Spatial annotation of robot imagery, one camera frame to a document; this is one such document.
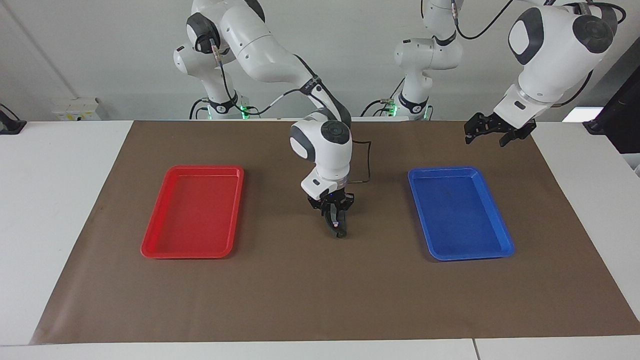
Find white flat panel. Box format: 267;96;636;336
562;106;591;124

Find black right base cable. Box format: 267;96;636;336
189;97;211;121

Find black base cable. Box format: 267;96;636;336
361;97;401;119
189;97;211;121

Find blue plastic tray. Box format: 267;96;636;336
407;166;516;262

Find black desk device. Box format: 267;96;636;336
0;103;27;135

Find black left base cable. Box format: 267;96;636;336
361;97;401;119

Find red plastic tray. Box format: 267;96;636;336
140;165;245;260

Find brown table mat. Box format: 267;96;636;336
30;120;640;346

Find black monitor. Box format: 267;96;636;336
582;65;640;156

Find white wall socket box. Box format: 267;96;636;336
51;97;101;122

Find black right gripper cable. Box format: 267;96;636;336
212;37;372;185

